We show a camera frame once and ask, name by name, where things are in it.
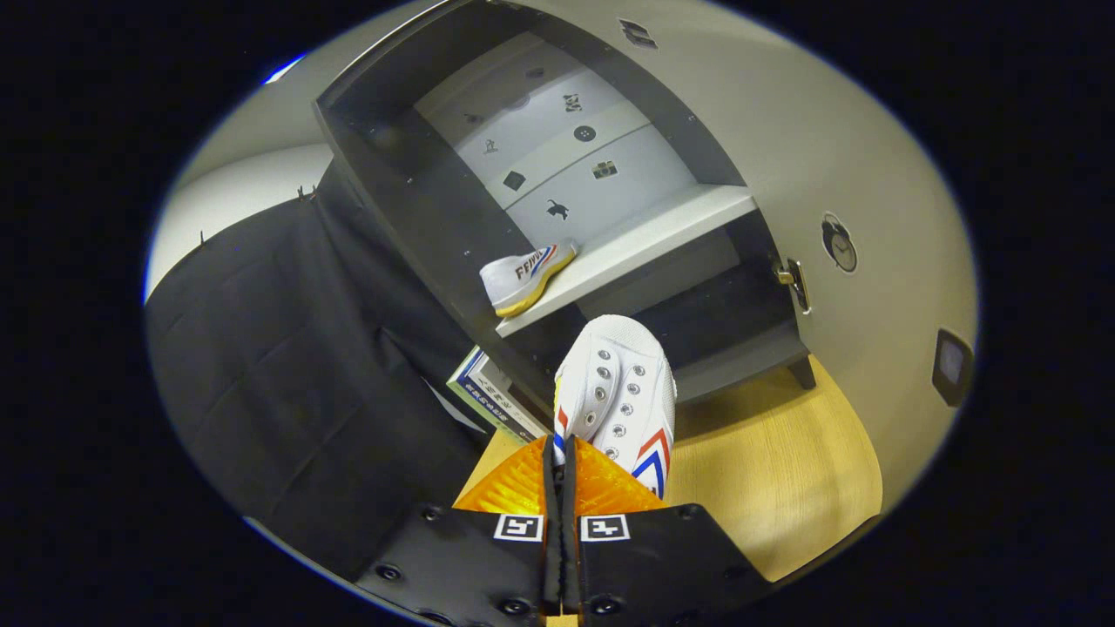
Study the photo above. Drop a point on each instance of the black backdrop cloth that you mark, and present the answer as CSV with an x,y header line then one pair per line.
x,y
287,392

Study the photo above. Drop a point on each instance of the grey shoe cabinet door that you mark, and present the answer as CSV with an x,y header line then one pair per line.
x,y
871,174

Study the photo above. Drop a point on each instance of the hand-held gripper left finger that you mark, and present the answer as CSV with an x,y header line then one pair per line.
x,y
549,566

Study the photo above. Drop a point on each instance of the white canvas shoe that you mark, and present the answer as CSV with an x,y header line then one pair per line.
x,y
623,383
514,279

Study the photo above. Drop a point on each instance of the white spine book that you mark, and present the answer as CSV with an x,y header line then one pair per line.
x,y
488,396

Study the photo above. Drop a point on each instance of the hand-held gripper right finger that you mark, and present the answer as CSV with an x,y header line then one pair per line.
x,y
571,566

